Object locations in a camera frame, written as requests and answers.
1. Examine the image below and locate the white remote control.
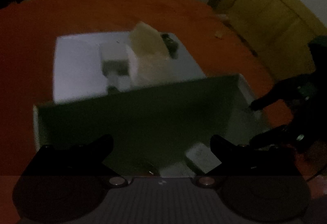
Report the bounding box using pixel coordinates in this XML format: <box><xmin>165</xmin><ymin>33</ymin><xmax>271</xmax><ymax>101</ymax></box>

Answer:
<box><xmin>185</xmin><ymin>143</ymin><xmax>222</xmax><ymax>175</ymax></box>

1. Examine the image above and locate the brown glass bottle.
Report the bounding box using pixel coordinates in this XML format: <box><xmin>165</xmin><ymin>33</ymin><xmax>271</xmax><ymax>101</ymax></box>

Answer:
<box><xmin>139</xmin><ymin>160</ymin><xmax>161</xmax><ymax>177</ymax></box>

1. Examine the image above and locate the orange cloth desktop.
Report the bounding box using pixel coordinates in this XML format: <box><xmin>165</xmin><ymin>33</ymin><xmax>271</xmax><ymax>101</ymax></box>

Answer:
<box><xmin>0</xmin><ymin>0</ymin><xmax>327</xmax><ymax>189</ymax></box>

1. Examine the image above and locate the beige foam block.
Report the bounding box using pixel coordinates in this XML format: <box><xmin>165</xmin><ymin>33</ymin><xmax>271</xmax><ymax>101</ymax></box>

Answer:
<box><xmin>125</xmin><ymin>22</ymin><xmax>177</xmax><ymax>86</ymax></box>

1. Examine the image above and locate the yellow wooden cabinet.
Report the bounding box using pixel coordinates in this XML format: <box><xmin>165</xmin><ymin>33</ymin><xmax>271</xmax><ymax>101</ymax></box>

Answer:
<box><xmin>217</xmin><ymin>0</ymin><xmax>327</xmax><ymax>81</ymax></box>

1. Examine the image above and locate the dark green box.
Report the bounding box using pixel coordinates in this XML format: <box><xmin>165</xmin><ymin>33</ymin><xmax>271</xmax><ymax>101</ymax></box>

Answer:
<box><xmin>33</xmin><ymin>73</ymin><xmax>271</xmax><ymax>178</ymax></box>

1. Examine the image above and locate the black knobbed gadget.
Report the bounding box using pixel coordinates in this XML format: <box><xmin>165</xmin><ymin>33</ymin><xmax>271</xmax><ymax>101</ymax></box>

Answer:
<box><xmin>160</xmin><ymin>32</ymin><xmax>179</xmax><ymax>59</ymax></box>

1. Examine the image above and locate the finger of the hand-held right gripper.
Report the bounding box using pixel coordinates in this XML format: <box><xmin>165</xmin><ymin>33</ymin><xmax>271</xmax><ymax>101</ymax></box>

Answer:
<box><xmin>249</xmin><ymin>124</ymin><xmax>294</xmax><ymax>149</ymax></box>
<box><xmin>249</xmin><ymin>78</ymin><xmax>302</xmax><ymax>112</ymax></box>

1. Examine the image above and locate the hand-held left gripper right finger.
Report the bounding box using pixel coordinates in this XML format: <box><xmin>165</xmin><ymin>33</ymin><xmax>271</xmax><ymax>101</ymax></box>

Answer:
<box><xmin>204</xmin><ymin>134</ymin><xmax>304</xmax><ymax>177</ymax></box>

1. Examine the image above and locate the white charger adapter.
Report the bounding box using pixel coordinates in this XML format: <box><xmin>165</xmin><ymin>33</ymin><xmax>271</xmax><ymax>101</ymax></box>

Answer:
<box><xmin>98</xmin><ymin>44</ymin><xmax>131</xmax><ymax>63</ymax></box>

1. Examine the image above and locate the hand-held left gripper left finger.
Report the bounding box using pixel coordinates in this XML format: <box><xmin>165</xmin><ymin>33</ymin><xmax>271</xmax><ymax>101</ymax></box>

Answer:
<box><xmin>19</xmin><ymin>134</ymin><xmax>120</xmax><ymax>178</ymax></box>

